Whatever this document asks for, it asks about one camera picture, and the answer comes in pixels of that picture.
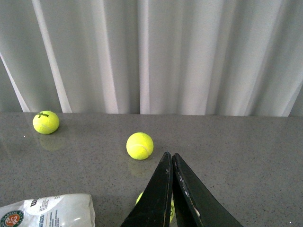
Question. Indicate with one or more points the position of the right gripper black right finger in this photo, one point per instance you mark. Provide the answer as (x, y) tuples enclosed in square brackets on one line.
[(195, 206)]

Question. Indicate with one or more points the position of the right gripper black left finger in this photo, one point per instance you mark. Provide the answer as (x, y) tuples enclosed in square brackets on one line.
[(154, 207)]

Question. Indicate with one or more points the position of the clear Wilson tennis can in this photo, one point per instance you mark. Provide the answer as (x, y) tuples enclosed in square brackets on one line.
[(67, 210)]

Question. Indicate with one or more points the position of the tennis ball under gripper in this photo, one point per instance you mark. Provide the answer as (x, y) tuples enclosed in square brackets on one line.
[(172, 210)]

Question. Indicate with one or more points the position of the right edge tennis ball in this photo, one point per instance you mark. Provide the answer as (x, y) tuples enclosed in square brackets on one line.
[(139, 146)]

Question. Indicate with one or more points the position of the far Wilson tennis ball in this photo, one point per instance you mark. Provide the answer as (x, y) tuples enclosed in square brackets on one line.
[(46, 122)]

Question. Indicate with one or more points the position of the white pleated curtain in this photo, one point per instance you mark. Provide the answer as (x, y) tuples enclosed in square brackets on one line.
[(190, 57)]

